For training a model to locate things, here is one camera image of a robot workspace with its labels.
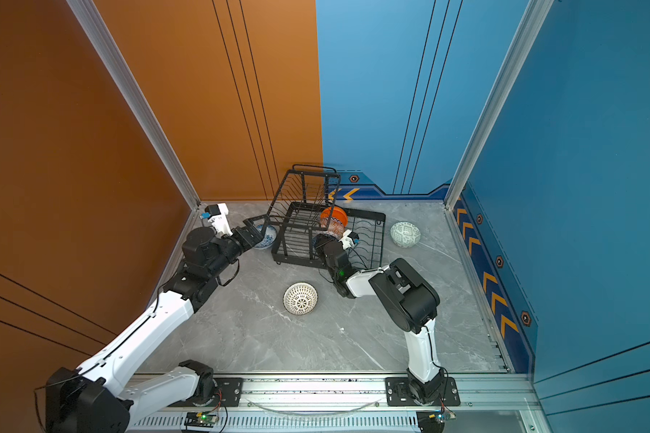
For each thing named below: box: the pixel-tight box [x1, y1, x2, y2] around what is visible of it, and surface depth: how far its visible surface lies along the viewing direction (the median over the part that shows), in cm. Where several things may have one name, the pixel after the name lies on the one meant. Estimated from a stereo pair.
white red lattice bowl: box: [282, 281, 319, 317], surface depth 91 cm
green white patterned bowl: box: [390, 221, 422, 249], surface depth 108 cm
